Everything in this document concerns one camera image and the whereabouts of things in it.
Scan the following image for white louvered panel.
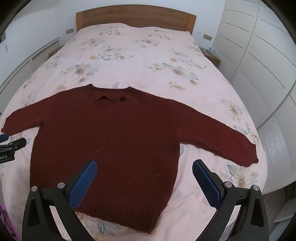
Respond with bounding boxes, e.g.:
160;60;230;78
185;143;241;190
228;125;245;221
256;113;295;194
231;70;267;127

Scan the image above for white wardrobe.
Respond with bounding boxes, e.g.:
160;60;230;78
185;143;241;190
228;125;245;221
211;0;296;130

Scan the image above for pink floral bedspread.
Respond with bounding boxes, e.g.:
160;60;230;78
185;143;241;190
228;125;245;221
0;23;269;241

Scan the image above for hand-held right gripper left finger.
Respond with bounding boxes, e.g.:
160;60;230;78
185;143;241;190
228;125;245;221
22;159;98;241

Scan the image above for wooden headboard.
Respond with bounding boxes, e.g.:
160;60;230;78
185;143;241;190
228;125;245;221
76;9;197;36

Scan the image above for purple printed object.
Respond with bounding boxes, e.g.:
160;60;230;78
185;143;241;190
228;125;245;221
0;202;18;239

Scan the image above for wooden nightstand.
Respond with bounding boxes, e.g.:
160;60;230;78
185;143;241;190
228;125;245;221
198;46;221;68
48;45;64;59

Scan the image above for dark red knit sweater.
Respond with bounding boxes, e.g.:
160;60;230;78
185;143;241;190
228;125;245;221
1;84;259;234

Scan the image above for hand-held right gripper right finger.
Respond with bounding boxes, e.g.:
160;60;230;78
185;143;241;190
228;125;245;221
192;159;270;241

